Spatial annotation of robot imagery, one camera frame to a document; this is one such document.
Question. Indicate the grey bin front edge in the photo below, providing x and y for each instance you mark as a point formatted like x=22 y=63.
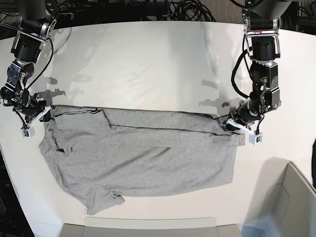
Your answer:
x=109 y=227

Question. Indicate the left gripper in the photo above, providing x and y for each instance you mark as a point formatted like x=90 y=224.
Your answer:
x=248 y=114

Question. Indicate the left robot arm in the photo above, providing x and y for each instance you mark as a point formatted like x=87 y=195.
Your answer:
x=261 y=20

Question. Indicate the blue translucent bag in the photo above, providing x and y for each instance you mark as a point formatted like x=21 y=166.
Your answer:
x=263 y=227

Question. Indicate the grey T-shirt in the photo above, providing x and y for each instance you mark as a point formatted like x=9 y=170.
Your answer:
x=101 y=155

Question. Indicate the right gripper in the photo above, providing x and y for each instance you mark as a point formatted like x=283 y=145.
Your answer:
x=33 y=111

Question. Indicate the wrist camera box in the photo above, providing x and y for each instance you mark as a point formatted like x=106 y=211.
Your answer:
x=28 y=132
x=255 y=138

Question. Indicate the grey cardboard box right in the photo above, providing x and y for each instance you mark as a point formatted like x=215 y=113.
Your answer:
x=291 y=204

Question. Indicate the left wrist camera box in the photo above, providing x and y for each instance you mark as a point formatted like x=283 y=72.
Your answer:
x=255 y=138

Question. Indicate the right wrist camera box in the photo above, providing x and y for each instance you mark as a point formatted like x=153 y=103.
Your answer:
x=28 y=132

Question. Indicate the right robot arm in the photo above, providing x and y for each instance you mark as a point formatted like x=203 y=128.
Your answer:
x=36 y=22

